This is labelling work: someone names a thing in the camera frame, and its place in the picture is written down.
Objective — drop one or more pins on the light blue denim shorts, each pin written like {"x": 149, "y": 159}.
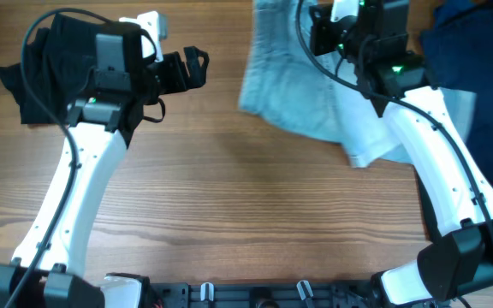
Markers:
{"x": 283, "y": 87}

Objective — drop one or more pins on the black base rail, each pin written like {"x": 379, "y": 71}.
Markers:
{"x": 301, "y": 294}

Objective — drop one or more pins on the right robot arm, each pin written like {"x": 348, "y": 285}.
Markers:
{"x": 372, "y": 36}

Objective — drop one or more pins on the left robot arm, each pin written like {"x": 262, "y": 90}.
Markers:
{"x": 47, "y": 268}

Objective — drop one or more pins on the dark navy denim garment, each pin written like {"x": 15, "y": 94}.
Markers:
{"x": 460, "y": 50}

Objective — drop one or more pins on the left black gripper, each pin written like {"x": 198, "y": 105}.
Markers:
{"x": 179, "y": 82}

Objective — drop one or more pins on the folded black garment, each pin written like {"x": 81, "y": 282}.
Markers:
{"x": 57, "y": 65}

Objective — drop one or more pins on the black garment with logo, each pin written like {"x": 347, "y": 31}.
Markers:
{"x": 429, "y": 216}

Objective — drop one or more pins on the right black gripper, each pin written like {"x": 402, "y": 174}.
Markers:
{"x": 322, "y": 23}

